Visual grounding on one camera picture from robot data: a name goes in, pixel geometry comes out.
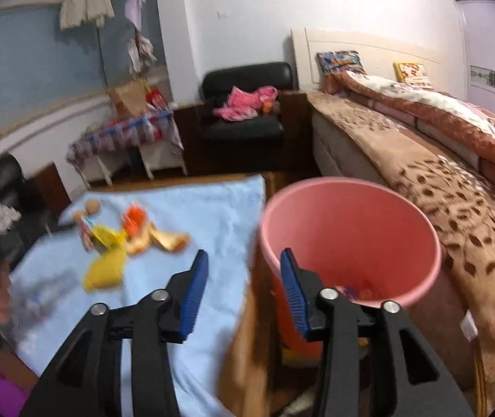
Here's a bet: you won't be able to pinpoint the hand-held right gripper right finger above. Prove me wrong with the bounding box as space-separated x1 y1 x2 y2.
280 247 476 417

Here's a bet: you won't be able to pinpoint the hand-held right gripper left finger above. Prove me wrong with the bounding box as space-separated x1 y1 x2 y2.
19 250 210 417

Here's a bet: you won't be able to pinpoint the golden snack wrapper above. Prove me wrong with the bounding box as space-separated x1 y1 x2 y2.
149 228 191 253

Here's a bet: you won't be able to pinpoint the red foam net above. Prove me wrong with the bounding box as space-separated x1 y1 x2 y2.
336 280 382 302

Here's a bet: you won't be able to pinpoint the pale yellow peel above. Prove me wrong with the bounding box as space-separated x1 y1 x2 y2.
125 226 159 256

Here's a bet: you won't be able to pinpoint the pink plastic bucket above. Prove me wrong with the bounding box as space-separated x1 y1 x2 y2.
258 177 443 361

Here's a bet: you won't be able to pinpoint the yellow wrappers and peel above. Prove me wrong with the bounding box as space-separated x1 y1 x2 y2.
83 247 126 291

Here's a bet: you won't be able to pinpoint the orange plastic wrapper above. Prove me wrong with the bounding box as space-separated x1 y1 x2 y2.
121 205 149 239

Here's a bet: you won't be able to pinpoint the pink patterned wrapper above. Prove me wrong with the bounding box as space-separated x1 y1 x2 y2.
78 211 97 252

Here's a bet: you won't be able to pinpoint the yellow snack wrapper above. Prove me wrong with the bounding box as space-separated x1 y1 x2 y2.
91 225 127 250

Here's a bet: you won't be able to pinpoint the crumpled white cloth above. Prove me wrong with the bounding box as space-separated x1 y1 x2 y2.
0 203 21 237

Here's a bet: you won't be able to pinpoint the black leather armchair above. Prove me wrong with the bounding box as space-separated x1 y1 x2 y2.
0 154 72 265
173 62 313 177

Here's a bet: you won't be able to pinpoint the light blue cloth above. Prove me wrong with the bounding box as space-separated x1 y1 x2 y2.
10 174 267 417

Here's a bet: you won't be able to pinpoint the white side table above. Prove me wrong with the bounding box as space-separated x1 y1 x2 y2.
78 139 189 189

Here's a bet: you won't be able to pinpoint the blue window blind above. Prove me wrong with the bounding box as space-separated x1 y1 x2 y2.
0 0 165 135

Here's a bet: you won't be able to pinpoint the bed with brown blanket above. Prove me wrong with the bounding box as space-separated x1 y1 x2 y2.
308 91 495 417

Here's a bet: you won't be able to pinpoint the brown paper bag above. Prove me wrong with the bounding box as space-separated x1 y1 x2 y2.
107 79 148 118

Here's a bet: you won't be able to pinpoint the pink cloth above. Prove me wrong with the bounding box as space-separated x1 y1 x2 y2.
213 86 279 122

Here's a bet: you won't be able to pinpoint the red plastic bag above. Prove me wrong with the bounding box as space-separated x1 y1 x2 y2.
145 88 165 109

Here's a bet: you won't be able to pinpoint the dotted pink quilt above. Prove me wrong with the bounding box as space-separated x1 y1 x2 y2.
323 69 495 183

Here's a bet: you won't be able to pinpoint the colourful printed pillow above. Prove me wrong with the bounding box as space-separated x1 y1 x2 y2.
316 51 367 83

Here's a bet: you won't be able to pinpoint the hanging white rags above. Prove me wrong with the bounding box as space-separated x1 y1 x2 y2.
126 35 158 74

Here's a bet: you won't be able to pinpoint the hanging white jacket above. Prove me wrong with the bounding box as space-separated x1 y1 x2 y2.
59 0 115 31

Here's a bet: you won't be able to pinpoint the yellow flower pillow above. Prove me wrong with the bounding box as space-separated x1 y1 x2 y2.
393 62 434 90

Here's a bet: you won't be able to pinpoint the cream wooden bed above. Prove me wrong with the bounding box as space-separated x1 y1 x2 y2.
291 27 495 192

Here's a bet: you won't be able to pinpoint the hanging purple cloth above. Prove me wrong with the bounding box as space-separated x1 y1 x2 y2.
125 0 144 31

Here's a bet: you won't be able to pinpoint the white wardrobe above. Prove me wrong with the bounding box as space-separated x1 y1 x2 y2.
445 0 495 131

